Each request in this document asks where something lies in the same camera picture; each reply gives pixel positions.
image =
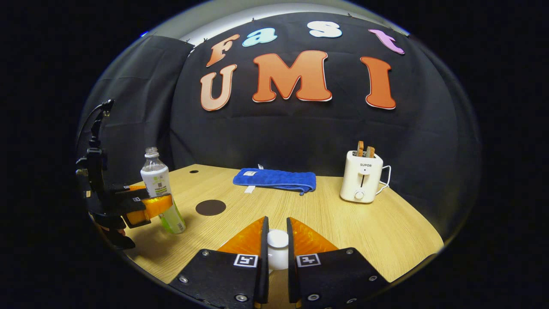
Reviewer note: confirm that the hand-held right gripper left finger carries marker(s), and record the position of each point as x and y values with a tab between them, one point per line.
264	279

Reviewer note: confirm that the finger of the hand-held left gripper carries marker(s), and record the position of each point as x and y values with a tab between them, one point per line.
154	207
128	190

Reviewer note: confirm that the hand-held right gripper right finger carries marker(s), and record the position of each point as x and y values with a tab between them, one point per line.
291	279

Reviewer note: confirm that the white teacup lid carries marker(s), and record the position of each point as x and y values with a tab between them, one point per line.
278	253

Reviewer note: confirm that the clear water bottle green label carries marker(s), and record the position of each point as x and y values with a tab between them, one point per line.
155	178

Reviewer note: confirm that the dark round coaster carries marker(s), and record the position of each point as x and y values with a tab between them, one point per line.
210	207

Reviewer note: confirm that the blue towel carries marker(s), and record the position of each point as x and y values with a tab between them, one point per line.
274	178

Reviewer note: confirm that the white toaster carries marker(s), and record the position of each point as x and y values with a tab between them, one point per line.
360	180

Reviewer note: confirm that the brown toast slice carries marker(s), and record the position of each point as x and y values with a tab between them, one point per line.
360	149
370	152

